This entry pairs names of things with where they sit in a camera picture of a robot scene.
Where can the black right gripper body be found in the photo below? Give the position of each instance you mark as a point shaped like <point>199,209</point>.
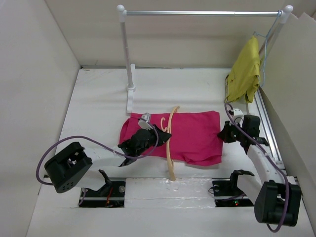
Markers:
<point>232,133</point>

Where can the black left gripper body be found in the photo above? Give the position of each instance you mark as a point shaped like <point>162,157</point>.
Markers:
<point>152,140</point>

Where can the wooden clothes hanger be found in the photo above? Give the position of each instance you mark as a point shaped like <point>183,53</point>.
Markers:
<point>168,129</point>

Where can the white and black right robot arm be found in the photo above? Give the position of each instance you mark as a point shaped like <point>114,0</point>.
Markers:
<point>276,201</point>

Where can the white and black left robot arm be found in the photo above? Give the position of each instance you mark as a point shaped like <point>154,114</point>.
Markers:
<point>76,166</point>

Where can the yellow shirt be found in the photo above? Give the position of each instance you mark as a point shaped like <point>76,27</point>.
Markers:
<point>244,78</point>

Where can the silver clothes rack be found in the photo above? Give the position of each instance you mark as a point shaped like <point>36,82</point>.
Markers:
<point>123,13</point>

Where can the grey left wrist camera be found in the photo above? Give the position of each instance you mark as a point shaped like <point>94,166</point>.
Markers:
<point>144,121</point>

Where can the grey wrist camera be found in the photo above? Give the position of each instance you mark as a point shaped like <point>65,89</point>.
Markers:
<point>144,121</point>
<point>237,114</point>

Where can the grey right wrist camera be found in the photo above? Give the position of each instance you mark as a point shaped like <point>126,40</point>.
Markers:
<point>237,114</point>

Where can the black right arm base rail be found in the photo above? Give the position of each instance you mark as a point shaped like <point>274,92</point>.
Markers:
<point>225,195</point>

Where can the black left arm base rail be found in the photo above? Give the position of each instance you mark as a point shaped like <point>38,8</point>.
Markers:
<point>113,198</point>

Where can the light blue wire hanger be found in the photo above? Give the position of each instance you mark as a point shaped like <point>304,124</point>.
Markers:
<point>269,40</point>

